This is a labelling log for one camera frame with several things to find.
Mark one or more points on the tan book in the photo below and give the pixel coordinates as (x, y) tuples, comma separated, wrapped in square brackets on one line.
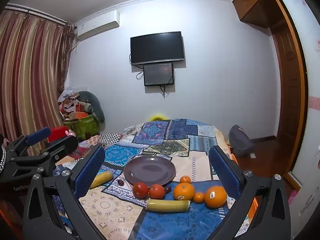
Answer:
[(65, 160)]

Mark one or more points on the white wardrobe sliding door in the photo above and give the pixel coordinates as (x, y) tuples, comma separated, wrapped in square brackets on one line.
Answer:
[(310, 67)]

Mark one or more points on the dark plum left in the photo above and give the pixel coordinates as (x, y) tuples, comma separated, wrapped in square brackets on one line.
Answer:
[(120, 182)]

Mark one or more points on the black wall television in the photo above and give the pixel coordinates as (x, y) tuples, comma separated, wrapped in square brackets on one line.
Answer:
[(157, 48)]

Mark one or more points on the pile of clutter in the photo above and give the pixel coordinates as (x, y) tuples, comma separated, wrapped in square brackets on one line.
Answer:
[(70, 102)]

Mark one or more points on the brown round plate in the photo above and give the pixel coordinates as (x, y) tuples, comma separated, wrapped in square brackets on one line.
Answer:
[(149, 170)]

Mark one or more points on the dark plum right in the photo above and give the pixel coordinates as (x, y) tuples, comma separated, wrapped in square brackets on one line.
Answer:
[(167, 189)]

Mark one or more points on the green patterned box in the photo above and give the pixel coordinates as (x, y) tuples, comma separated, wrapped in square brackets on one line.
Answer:
[(83, 128)]

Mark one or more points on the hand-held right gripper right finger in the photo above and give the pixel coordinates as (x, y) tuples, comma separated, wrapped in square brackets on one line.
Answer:
[(225, 172)]

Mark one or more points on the dark green cushion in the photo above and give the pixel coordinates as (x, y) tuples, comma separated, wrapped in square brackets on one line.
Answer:
[(96, 105)]

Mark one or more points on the white air conditioner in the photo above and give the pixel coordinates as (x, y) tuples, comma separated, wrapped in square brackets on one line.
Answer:
[(97, 25)]

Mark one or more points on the grey backpack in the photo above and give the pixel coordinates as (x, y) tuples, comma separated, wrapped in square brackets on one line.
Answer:
[(240, 140)]

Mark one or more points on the dark plum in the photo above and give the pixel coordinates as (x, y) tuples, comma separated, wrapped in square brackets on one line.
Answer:
[(120, 182), (167, 189)]

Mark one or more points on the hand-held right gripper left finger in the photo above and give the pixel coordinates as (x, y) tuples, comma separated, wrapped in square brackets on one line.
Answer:
[(90, 171)]

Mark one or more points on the large orange with sticker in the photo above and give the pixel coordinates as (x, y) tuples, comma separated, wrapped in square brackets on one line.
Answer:
[(216, 197)]

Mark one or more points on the brown wooden door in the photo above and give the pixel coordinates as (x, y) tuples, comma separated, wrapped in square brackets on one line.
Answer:
[(290, 92)]

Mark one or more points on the pink toy figure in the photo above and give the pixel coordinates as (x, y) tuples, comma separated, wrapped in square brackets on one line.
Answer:
[(71, 133)]

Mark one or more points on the wooden overhead cabinet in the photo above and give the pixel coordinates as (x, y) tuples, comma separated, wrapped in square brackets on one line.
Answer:
[(252, 2)]

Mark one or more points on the yellow plastic object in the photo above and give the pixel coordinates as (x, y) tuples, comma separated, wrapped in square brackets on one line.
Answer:
[(157, 117)]

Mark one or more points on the small tangerine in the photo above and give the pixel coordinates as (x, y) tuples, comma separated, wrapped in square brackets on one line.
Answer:
[(185, 179), (199, 197)]

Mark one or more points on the orange cardboard box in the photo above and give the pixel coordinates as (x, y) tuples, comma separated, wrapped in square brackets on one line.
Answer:
[(78, 115)]

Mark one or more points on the red tomato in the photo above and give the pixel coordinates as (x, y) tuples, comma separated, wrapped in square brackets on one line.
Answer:
[(140, 190), (157, 191)]

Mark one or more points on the striped brown curtain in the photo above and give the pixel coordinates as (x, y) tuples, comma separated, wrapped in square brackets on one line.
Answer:
[(30, 80)]

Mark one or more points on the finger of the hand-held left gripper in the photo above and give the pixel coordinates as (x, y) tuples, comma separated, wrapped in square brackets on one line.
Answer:
[(63, 146), (37, 135)]

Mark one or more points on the small black wall monitor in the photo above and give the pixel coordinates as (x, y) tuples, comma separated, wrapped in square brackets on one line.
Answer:
[(158, 74)]

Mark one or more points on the patchwork blanket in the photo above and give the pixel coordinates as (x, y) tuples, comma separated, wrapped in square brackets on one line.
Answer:
[(160, 140)]

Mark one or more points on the curtain rail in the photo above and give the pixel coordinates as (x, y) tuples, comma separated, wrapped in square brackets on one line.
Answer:
[(37, 15)]

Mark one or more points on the red box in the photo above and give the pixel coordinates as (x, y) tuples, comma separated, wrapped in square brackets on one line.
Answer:
[(57, 133)]

